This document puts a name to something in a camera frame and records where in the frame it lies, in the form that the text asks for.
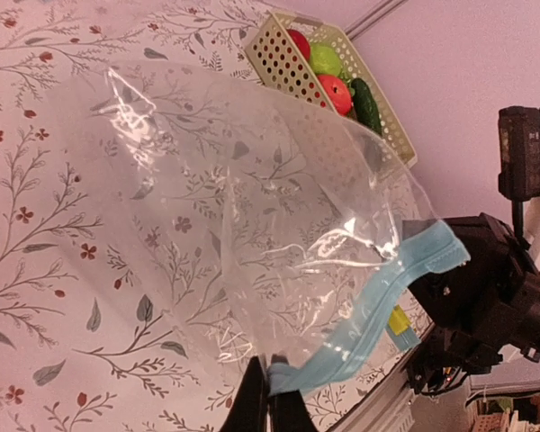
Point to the clear zip bag blue zipper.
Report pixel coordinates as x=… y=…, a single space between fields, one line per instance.
x=262 y=225

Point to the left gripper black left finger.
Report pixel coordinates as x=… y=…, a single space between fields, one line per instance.
x=250 y=407

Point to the red toy tomato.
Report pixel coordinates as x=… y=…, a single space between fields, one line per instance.
x=337 y=92

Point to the aluminium front rail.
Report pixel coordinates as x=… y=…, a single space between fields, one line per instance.
x=388 y=407

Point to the red toy apple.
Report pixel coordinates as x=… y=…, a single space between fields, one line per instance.
x=301 y=43

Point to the dark green toy cucumber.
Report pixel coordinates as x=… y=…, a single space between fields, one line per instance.
x=365 y=107

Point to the right aluminium frame post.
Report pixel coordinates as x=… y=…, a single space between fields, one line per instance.
x=376 y=14

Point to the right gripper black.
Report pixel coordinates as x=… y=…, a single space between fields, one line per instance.
x=480 y=306

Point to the beige perforated plastic basket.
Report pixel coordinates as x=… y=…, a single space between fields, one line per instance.
x=281 y=66

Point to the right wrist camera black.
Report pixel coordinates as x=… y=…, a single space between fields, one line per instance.
x=519 y=148

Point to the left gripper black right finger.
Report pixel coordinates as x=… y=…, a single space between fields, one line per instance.
x=287 y=410

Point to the light green toy fruit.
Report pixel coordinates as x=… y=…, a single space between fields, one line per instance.
x=324 y=60

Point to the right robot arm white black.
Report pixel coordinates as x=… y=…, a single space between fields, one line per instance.
x=477 y=308

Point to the floral patterned tablecloth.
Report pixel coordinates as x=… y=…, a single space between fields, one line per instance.
x=82 y=345

